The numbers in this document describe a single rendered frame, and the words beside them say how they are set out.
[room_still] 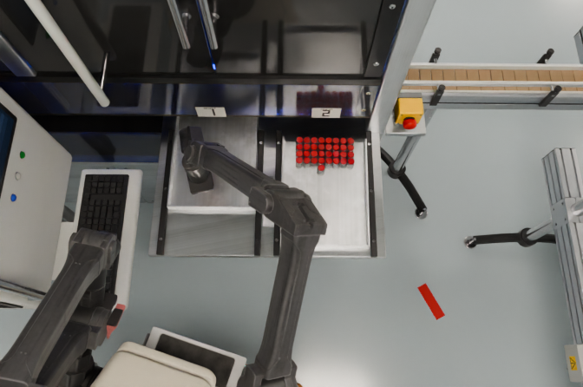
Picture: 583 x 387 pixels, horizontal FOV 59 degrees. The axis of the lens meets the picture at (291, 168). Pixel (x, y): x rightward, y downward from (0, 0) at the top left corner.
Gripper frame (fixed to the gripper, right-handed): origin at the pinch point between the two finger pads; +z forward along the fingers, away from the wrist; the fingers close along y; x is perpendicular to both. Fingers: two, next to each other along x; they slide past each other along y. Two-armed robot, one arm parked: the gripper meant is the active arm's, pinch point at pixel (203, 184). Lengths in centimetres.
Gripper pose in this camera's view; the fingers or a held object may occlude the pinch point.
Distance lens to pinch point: 157.0
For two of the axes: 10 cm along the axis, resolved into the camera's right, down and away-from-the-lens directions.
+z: -0.1, 3.5, 9.4
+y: -2.4, -9.1, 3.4
